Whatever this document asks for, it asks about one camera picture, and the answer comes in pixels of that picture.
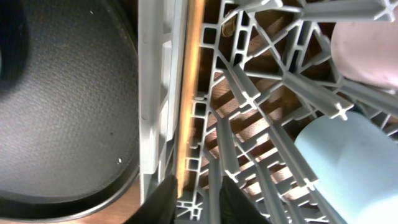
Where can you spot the blue cup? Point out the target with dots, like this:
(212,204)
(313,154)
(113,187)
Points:
(356,166)

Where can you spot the pink cup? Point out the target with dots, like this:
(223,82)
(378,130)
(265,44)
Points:
(366,52)

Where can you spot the round black tray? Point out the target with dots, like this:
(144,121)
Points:
(69,108)

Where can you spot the grey dishwasher rack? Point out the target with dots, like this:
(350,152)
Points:
(265,73)

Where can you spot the wooden chopstick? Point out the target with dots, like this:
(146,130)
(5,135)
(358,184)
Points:
(191,64)

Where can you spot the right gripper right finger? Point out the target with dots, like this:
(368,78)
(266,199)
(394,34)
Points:
(235,207)

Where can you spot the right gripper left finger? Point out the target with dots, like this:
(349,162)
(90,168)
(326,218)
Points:
(160,207)

